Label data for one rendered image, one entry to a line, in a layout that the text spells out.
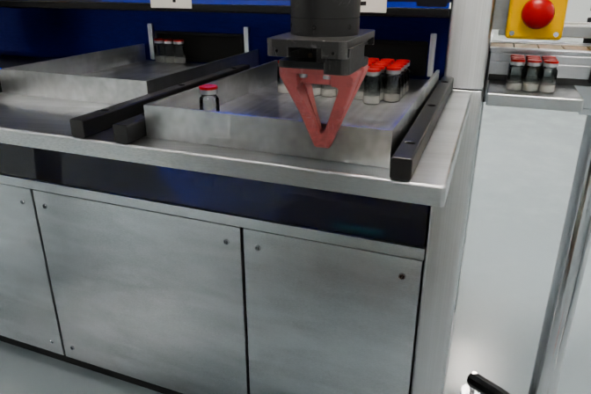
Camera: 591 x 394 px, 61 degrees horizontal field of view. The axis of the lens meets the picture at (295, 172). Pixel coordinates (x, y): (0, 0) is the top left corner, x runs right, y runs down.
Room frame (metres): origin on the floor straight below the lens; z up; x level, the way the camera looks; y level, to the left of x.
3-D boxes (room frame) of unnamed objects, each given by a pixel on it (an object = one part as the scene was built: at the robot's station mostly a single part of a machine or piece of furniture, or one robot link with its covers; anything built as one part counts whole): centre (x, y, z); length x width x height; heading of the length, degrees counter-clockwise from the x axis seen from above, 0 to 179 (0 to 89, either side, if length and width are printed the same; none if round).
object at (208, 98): (0.55, 0.10, 0.90); 0.02 x 0.02 x 0.04
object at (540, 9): (0.71, -0.33, 1.00); 0.04 x 0.04 x 0.04; 69
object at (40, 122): (0.73, 0.12, 0.87); 0.70 x 0.48 x 0.02; 69
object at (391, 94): (0.71, -0.06, 0.91); 0.18 x 0.02 x 0.05; 68
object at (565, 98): (0.79, -0.37, 0.87); 0.14 x 0.13 x 0.02; 159
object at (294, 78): (0.45, -0.03, 0.94); 0.07 x 0.07 x 0.09; 69
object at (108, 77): (0.85, 0.25, 0.90); 0.34 x 0.26 x 0.04; 159
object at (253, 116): (0.63, -0.03, 0.90); 0.34 x 0.26 x 0.04; 158
